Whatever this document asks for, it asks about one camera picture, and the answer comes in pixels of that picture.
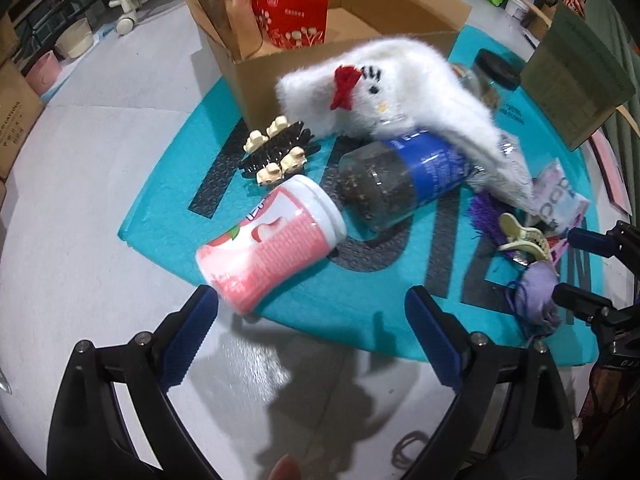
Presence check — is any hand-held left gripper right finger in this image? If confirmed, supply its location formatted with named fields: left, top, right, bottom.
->
left=404, top=285, right=576, bottom=480

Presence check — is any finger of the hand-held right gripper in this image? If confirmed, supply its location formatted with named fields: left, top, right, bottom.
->
left=551, top=282, right=640, bottom=331
left=567, top=220, right=640, bottom=271

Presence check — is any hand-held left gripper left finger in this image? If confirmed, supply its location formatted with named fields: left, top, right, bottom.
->
left=46, top=284, right=221, bottom=480

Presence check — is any pink tissue pack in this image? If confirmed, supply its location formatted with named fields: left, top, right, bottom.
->
left=530, top=157, right=591, bottom=236

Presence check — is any pink white cup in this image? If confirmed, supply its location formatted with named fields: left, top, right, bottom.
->
left=195, top=175, right=347, bottom=316

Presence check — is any white fluffy plush toy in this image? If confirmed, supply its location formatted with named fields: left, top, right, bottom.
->
left=275, top=36, right=503, bottom=181

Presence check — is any brown cardboard box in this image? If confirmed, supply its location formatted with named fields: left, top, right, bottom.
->
left=181, top=0, right=473, bottom=133

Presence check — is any person's left hand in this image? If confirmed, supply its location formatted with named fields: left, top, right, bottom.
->
left=266, top=454, right=302, bottom=480

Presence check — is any purple cloth pouch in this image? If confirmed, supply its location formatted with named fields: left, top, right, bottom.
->
left=505, top=262, right=563, bottom=336

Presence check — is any cream hair claw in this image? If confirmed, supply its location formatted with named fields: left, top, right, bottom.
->
left=495, top=212, right=553, bottom=266

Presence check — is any pink board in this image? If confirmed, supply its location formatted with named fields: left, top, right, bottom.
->
left=590, top=135, right=633, bottom=211

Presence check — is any teal mat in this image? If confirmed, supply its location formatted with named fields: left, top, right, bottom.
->
left=117, top=25, right=601, bottom=368

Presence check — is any white plastic packet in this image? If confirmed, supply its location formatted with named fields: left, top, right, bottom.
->
left=470, top=130, right=536, bottom=211

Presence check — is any purple fringe trinket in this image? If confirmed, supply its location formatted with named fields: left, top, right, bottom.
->
left=467, top=192, right=507, bottom=247

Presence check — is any green cardboard box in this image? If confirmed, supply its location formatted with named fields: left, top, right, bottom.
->
left=520, top=2, right=637, bottom=151

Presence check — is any glass jar with black lid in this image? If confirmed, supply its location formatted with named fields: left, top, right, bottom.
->
left=452, top=49, right=522, bottom=111

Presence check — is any black hair claw with bears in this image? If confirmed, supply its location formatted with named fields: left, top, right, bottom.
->
left=237, top=116, right=321, bottom=187

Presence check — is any printed cardboard carton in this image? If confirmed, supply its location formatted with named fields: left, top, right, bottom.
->
left=0, top=57, right=46, bottom=181

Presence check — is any pink bowl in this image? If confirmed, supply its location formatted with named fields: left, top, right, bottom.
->
left=24, top=51, right=63, bottom=96

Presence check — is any beige bowl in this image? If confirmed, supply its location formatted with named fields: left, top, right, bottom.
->
left=54, top=17, right=96, bottom=59

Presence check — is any brown paper bag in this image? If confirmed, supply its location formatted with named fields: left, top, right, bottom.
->
left=206, top=0, right=265, bottom=61

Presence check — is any plain cardboard carton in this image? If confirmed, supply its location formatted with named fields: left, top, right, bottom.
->
left=0, top=12, right=21, bottom=63

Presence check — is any red printed pouch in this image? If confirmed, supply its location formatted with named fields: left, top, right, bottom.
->
left=244, top=0, right=333, bottom=50

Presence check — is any black hair tie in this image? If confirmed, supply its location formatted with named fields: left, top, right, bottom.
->
left=392, top=429, right=427, bottom=466

